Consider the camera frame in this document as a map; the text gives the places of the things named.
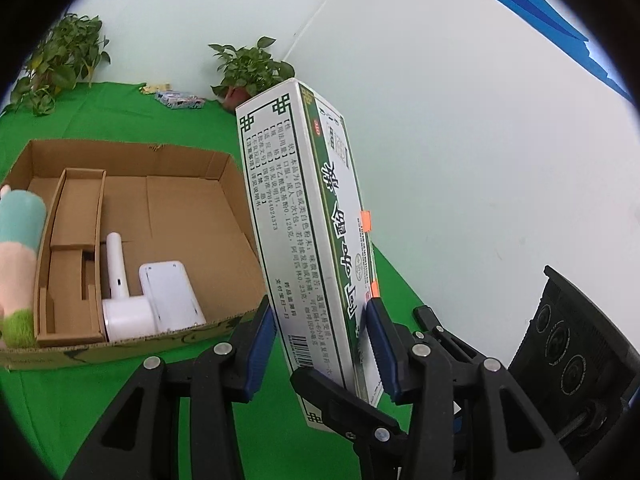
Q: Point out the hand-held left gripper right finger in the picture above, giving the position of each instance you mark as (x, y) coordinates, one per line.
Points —
(380, 352)

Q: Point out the blue wall decal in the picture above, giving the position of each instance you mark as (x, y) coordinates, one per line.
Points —
(525, 5)

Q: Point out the blue and pink snack packet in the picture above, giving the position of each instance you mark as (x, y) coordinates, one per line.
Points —
(180, 100)

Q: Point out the yellow snack packet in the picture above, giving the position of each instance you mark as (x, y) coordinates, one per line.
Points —
(156, 88)

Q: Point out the white and green medicine box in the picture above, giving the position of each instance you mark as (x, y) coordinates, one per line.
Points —
(300, 210)

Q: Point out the teal and pink plush toy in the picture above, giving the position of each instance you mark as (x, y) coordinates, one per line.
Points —
(20, 240)

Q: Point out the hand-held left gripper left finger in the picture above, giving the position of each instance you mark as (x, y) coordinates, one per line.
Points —
(260, 350)

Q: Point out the white handheld hair dryer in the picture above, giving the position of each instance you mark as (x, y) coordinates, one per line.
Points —
(125, 315)

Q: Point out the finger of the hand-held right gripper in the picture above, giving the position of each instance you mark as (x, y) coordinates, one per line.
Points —
(340, 405)
(445, 332)

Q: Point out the narrow cardboard tray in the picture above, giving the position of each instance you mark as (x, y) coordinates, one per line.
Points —
(75, 205)

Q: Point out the large cardboard box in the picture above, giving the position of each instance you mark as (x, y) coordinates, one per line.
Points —
(190, 210)

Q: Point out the small potted green plant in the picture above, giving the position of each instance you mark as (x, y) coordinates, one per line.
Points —
(250, 67)

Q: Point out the large leafy pothos plant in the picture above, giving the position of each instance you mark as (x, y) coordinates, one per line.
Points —
(60, 60)

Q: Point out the white rectangular device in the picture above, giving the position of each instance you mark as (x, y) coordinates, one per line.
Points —
(170, 295)

